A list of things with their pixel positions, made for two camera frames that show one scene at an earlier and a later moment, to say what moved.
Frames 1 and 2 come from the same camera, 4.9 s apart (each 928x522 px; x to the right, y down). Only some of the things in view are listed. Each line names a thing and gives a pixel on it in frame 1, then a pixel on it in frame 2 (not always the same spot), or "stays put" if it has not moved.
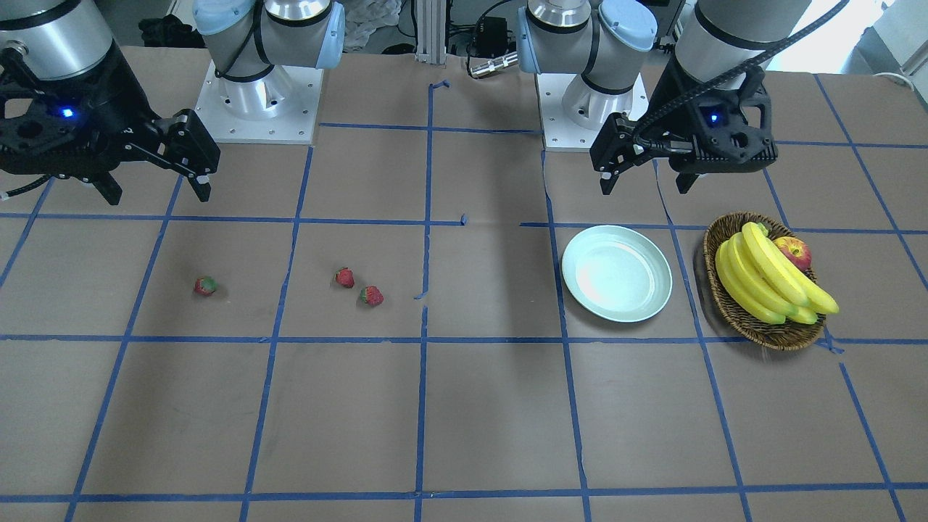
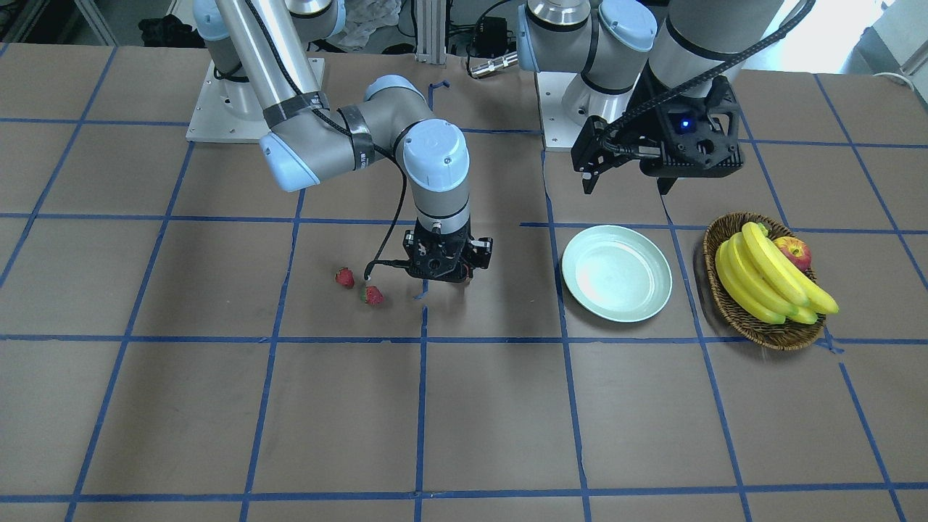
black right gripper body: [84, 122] → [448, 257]
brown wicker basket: [789, 336] stays put
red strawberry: [345, 277] stays put
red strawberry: [372, 295] stays put
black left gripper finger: [685, 180] → [665, 183]
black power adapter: [491, 38] stays put
